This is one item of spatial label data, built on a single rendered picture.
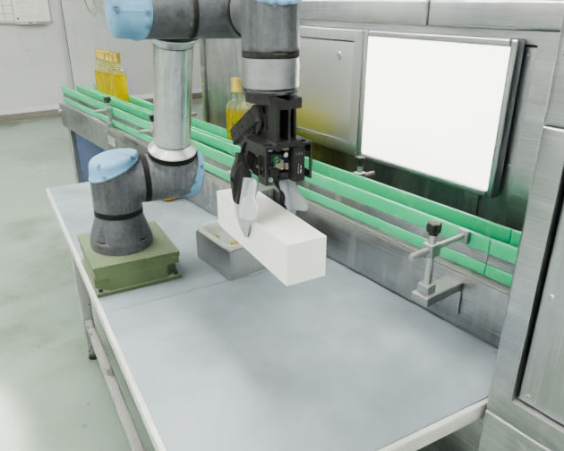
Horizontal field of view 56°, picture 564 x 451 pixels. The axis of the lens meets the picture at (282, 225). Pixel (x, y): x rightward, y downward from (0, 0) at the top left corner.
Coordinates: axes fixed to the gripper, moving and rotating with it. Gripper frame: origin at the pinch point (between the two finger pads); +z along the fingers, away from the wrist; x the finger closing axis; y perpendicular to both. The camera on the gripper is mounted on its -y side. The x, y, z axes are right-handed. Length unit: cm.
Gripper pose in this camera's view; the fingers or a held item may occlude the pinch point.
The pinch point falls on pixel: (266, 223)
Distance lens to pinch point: 79.8
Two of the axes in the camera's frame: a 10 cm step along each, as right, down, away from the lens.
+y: 4.8, 3.5, -8.1
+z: 0.0, 9.2, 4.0
